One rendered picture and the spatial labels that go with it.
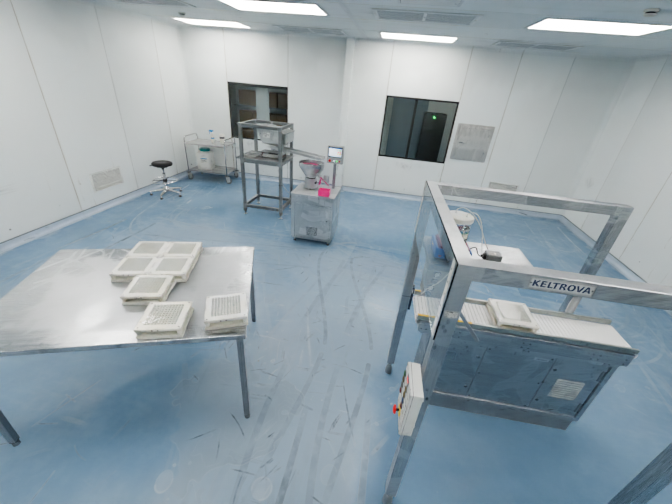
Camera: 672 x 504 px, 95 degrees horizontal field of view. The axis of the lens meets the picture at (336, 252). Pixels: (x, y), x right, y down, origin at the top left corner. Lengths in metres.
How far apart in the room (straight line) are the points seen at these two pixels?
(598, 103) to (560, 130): 0.66
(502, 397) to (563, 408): 0.43
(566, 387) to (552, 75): 5.66
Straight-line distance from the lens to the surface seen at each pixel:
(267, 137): 5.28
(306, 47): 7.13
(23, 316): 2.60
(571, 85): 7.46
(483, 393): 2.75
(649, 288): 1.40
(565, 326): 2.61
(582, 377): 2.79
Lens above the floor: 2.18
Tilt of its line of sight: 29 degrees down
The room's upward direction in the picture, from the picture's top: 5 degrees clockwise
